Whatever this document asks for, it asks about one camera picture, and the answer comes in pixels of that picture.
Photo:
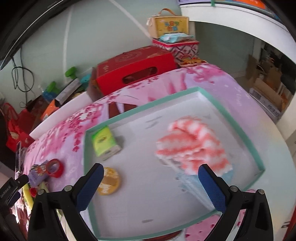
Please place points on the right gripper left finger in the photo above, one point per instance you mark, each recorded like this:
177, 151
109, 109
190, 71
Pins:
87, 185

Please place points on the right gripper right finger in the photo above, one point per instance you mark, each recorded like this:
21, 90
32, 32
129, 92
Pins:
215, 187

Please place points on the pink white fuzzy sock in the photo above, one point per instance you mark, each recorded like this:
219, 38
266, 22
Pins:
191, 143

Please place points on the light blue cloth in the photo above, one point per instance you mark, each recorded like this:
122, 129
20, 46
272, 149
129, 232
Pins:
192, 185

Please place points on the red tape roll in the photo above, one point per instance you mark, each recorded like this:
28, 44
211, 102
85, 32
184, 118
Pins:
54, 168

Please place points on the pink cartoon bedsheet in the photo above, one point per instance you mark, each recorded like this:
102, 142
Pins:
65, 140

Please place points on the green tissue pack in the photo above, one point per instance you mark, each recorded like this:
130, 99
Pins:
104, 144

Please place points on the red felt handbag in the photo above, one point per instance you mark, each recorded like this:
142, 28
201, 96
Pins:
19, 126

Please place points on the white tray teal rim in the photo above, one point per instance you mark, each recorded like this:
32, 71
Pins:
155, 196

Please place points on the orange cardboard box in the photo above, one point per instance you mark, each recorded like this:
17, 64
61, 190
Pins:
49, 110

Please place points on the white foam board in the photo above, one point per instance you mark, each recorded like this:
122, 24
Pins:
61, 114

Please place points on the blue water bottle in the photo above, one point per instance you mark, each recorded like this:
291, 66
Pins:
48, 96

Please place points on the green dumbbell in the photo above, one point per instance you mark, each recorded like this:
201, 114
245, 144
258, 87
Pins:
56, 87

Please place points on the white shelf cabinet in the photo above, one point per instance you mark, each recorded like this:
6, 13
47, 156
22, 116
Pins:
230, 35

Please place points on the large red gift box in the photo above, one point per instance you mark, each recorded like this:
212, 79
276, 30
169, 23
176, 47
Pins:
132, 67

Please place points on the red white patterned box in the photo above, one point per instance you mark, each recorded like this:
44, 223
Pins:
188, 49

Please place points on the blue wet wipes pack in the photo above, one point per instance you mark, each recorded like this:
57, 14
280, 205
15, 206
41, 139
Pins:
175, 37

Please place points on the yellow box with handle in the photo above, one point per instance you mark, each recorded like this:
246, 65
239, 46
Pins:
167, 22

